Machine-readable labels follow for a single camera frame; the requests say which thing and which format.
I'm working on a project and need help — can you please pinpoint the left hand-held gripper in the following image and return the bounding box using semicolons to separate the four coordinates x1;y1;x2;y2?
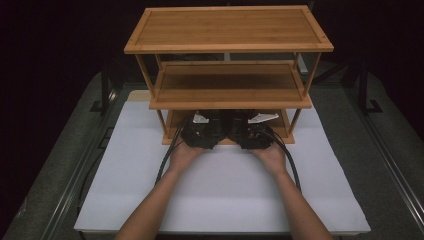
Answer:
180;111;229;150

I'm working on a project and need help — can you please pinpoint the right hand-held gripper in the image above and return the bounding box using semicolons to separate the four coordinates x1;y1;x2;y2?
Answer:
229;111;280;150

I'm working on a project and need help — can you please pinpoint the wooden three-tier shoe rack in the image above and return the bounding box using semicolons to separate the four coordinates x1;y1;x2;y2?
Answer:
123;4;335;146

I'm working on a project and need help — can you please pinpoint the person's left hand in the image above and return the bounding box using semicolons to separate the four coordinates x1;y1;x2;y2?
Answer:
167;139;207;175

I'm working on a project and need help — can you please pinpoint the person's right hand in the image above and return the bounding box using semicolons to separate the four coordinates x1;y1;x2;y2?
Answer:
248;141;289;178

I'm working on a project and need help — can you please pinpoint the white table sheet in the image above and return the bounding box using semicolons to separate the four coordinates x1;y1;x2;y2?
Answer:
73;89;372;234

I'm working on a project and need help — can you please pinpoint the black metal stand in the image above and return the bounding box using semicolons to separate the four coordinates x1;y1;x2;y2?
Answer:
357;63;384;117
90;63;118;117

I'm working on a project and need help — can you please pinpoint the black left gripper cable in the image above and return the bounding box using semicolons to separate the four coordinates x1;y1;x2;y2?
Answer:
154;117;190;186

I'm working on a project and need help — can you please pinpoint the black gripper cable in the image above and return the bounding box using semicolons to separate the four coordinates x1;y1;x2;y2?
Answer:
262;128;303;194
154;117;190;186

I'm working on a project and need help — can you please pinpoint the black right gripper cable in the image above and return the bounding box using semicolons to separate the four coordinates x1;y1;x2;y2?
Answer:
262;128;303;194

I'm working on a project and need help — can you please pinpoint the metal table rail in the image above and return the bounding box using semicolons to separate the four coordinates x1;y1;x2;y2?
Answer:
344;87;424;228
41;88;129;240

